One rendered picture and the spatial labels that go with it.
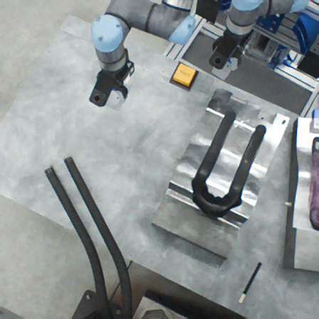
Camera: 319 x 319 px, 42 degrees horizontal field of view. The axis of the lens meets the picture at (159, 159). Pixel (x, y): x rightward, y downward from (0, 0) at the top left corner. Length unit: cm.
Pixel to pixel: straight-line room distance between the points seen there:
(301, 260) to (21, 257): 143
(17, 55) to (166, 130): 137
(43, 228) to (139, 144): 97
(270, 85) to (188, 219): 112
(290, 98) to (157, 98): 94
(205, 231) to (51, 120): 65
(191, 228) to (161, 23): 62
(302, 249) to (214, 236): 26
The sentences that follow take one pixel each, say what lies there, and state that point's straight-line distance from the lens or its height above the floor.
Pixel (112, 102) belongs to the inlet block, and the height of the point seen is 96.
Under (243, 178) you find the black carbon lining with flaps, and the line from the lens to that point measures 133.
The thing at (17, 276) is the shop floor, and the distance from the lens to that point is 228.
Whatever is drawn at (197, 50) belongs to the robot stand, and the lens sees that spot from 228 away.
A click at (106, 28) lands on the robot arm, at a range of 104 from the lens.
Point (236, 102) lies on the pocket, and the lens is 145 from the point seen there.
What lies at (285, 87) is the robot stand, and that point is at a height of 21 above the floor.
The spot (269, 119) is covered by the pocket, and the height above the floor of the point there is 86.
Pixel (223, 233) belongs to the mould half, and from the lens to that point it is 134.
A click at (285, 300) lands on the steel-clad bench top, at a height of 80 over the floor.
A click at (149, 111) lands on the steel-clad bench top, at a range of 148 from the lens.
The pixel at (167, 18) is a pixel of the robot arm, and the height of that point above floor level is 129.
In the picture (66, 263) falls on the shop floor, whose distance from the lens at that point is 222.
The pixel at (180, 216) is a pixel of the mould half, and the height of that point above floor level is 86.
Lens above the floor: 217
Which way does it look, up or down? 74 degrees down
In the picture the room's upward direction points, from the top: 3 degrees clockwise
